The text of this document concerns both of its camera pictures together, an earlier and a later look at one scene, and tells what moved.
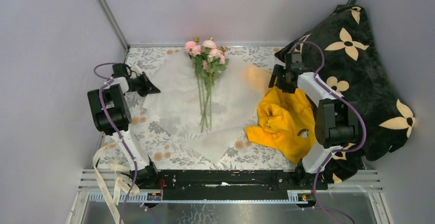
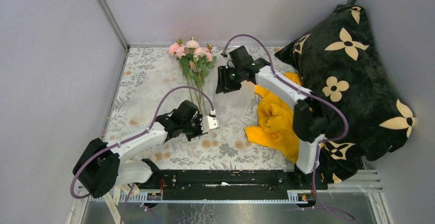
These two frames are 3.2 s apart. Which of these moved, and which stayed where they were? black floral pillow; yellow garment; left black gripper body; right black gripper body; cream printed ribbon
Moved: right black gripper body; left black gripper body
Stayed: black floral pillow; yellow garment; cream printed ribbon
